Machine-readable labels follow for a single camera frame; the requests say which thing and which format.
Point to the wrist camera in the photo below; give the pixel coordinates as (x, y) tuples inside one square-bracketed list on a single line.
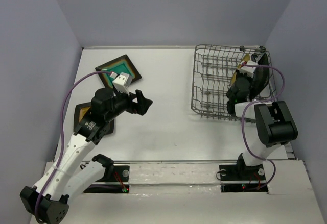
[(248, 68), (122, 82)]

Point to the black plate with yellow centre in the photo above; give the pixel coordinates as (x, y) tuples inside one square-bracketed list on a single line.
[(80, 111)]

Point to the black plate with green centre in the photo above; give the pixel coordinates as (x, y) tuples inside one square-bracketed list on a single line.
[(118, 65)]

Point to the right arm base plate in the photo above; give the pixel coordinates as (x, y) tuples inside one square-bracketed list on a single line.
[(232, 181)]

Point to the grey wire dish rack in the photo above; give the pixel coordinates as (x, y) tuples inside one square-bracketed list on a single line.
[(213, 69)]

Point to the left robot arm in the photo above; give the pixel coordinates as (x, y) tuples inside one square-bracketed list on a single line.
[(48, 200)]

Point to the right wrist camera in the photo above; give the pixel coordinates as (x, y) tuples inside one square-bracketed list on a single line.
[(248, 68)]

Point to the green yellow woven-pattern plate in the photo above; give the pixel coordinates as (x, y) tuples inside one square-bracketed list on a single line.
[(236, 74)]

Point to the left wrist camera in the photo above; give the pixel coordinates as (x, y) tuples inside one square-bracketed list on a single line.
[(122, 82)]

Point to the black floral square plate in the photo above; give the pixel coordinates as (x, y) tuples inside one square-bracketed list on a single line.
[(259, 82)]

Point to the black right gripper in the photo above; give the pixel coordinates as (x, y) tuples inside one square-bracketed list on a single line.
[(239, 74)]

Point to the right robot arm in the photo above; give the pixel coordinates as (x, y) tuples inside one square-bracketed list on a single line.
[(274, 124)]

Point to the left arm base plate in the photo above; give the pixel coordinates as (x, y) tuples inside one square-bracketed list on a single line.
[(114, 183)]

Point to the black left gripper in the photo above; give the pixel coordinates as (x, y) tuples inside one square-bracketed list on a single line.
[(143, 103)]

